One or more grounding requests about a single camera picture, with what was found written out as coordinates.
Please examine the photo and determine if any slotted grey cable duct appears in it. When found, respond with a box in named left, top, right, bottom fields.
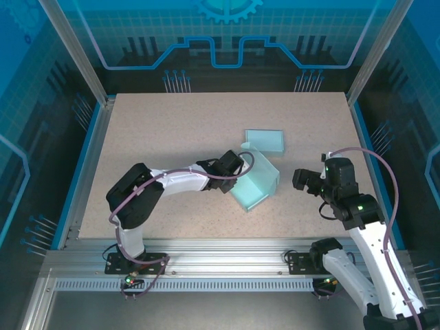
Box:
left=54, top=278, right=316, bottom=292

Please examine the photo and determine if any aluminium corner post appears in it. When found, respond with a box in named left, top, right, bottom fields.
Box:
left=345, top=0, right=415, bottom=107
left=36, top=0, right=116, bottom=107

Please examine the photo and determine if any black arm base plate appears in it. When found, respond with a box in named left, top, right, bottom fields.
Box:
left=104, top=252, right=169, bottom=276
left=285, top=252, right=351, bottom=276

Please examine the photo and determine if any aluminium frame rail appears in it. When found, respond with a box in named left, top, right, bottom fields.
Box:
left=40, top=236, right=415, bottom=278

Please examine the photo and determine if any pale blue paper box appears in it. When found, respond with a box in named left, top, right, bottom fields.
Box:
left=243, top=129, right=285, bottom=158
left=228, top=141, right=281, bottom=213

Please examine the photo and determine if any grey metal shelf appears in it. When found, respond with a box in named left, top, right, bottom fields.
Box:
left=44, top=291, right=412, bottom=330

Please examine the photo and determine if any aluminium side rail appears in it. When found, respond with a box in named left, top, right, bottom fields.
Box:
left=56, top=99, right=116, bottom=250

